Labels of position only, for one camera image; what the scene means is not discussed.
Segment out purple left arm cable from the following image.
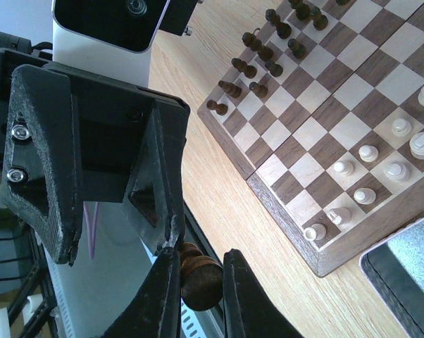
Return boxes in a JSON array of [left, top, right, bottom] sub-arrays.
[[83, 201, 100, 261]]

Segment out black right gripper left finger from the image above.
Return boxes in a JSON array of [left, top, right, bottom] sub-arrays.
[[102, 247, 180, 337]]

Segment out dark bishop piece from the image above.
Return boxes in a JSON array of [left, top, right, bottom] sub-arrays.
[[289, 0, 311, 21], [231, 58, 257, 79]]

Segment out dark pawn on board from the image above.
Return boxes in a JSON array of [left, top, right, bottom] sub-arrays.
[[265, 60, 283, 77]]

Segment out dark bishop lower piece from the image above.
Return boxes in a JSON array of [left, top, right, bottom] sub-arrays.
[[231, 58, 257, 79]]

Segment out slotted grey cable duct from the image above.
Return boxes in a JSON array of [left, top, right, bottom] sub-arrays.
[[180, 301, 207, 338]]

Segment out wooden chess board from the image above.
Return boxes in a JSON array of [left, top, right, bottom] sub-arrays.
[[198, 1, 424, 277]]

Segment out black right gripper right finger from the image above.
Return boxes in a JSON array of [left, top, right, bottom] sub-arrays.
[[223, 249, 301, 338]]

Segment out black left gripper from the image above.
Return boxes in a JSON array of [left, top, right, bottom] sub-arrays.
[[0, 49, 190, 265]]

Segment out pink metal tin tray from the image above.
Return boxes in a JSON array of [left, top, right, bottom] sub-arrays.
[[359, 217, 424, 337]]

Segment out dark pawn upper board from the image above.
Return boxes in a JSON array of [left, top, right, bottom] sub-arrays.
[[287, 38, 306, 59]]

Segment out dark queen piece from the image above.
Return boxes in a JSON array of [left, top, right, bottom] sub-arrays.
[[265, 8, 292, 39]]

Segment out dark rook corner piece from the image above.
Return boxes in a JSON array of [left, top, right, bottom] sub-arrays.
[[206, 100, 228, 116]]

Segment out dark pawn top edge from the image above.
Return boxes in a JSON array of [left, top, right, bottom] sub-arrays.
[[310, 6, 328, 31]]

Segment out white bishop piece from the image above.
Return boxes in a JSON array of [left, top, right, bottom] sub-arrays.
[[383, 161, 410, 182]]

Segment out dark king piece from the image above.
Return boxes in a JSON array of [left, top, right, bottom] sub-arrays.
[[242, 32, 273, 61]]

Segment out white pawn on board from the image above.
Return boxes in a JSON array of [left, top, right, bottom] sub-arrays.
[[391, 118, 412, 137], [358, 144, 379, 163], [354, 188, 376, 205], [333, 160, 354, 176]]

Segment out dark knight lower piece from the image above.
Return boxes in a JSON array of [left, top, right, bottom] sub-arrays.
[[218, 80, 242, 99]]

